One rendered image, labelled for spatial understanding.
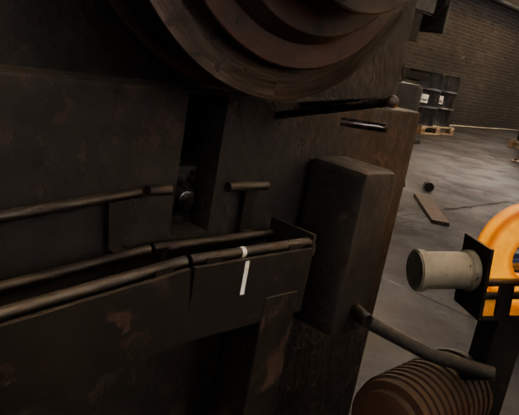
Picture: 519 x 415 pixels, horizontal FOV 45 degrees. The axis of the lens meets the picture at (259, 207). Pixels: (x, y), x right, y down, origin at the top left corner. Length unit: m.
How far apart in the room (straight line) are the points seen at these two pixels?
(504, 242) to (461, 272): 0.08
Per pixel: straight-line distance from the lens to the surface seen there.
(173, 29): 0.56
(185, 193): 0.75
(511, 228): 0.95
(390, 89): 1.11
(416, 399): 0.88
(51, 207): 0.63
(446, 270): 0.91
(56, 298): 0.57
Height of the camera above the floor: 0.93
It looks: 14 degrees down
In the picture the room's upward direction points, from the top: 10 degrees clockwise
